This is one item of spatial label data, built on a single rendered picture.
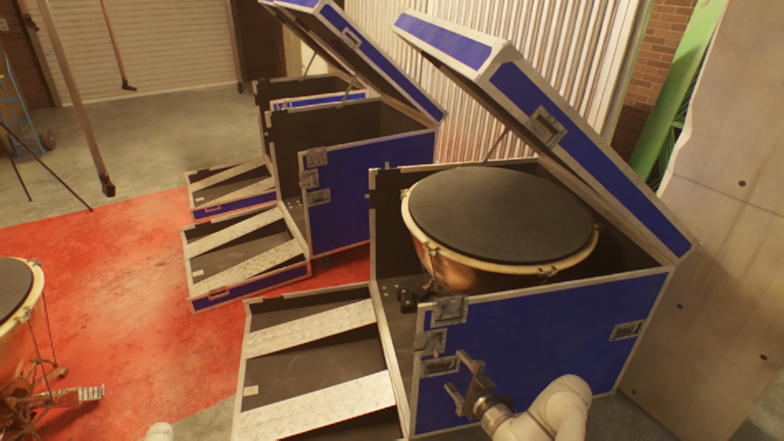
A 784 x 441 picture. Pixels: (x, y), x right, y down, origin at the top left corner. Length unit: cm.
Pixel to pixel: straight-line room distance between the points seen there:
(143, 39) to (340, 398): 700
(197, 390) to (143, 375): 34
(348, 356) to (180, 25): 678
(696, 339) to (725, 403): 29
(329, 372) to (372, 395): 35
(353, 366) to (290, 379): 34
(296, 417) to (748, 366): 194
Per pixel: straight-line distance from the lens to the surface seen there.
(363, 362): 234
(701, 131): 188
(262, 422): 221
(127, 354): 281
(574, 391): 122
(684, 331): 220
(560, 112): 114
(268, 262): 290
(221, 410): 236
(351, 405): 208
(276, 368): 240
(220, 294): 279
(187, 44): 815
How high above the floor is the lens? 189
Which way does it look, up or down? 30 degrees down
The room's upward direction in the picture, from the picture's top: 1 degrees clockwise
